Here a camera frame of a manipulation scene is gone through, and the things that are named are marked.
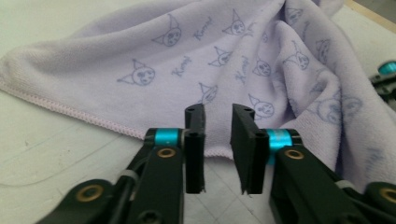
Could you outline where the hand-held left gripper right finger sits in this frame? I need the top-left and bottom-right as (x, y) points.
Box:
(230, 103), (270, 195)

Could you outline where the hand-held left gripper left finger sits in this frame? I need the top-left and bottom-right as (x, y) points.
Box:
(184, 103), (206, 194)

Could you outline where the purple printed towel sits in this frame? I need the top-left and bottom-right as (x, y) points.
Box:
(0, 0), (396, 194)

